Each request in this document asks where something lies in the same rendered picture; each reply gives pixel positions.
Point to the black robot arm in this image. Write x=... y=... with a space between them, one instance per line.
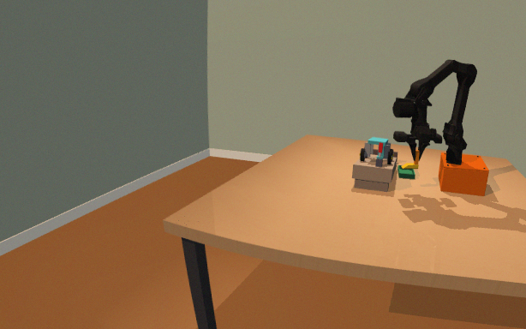
x=421 y=90

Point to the tan sloped ramp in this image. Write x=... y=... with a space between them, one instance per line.
x=374 y=174

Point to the teal trolley with black wheels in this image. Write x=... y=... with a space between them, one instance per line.
x=387 y=152

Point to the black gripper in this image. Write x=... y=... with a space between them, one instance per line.
x=402 y=137

